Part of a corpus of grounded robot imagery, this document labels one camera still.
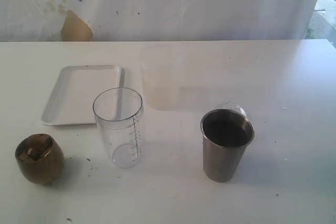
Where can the translucent plastic container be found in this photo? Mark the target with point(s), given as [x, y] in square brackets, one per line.
[159, 69]

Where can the clear plastic dome lid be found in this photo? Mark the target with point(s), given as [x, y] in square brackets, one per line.
[231, 108]

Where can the white rectangular tray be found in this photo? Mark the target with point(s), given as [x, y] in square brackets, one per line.
[74, 92]

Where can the clear plastic shaker cup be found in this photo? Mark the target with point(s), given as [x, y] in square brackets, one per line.
[118, 113]

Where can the brown wooden cup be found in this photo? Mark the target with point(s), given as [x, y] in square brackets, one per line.
[45, 170]

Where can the stainless steel cup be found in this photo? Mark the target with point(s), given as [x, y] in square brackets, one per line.
[226, 134]

